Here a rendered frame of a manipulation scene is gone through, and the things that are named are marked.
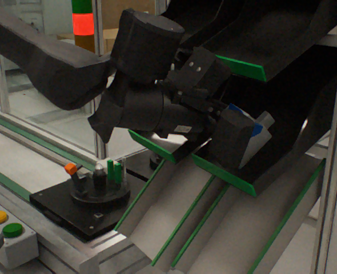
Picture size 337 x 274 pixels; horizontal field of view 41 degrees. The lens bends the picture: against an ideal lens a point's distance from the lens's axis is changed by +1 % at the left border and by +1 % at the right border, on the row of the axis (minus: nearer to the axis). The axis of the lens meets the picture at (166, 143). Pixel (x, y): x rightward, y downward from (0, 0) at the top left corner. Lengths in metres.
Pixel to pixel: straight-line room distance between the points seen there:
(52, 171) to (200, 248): 0.67
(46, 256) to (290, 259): 0.53
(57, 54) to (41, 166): 0.89
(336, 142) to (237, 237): 0.22
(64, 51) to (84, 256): 0.49
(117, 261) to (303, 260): 0.42
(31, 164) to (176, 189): 0.65
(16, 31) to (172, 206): 0.45
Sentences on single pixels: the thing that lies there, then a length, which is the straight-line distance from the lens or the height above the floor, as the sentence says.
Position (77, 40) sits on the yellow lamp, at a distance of 1.17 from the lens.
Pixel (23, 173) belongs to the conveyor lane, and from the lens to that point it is 1.35.
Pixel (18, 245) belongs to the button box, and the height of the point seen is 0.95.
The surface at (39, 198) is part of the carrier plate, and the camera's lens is 1.10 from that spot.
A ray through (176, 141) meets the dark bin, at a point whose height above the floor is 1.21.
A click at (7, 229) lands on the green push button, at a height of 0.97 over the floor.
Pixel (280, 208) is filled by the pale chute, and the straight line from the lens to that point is 0.75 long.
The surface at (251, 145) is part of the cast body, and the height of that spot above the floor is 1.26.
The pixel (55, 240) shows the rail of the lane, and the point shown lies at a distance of 0.96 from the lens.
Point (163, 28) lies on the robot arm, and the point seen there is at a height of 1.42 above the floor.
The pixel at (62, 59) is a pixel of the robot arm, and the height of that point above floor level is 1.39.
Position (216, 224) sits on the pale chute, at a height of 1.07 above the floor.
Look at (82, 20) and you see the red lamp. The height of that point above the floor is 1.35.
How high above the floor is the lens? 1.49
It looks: 23 degrees down
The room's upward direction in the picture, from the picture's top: straight up
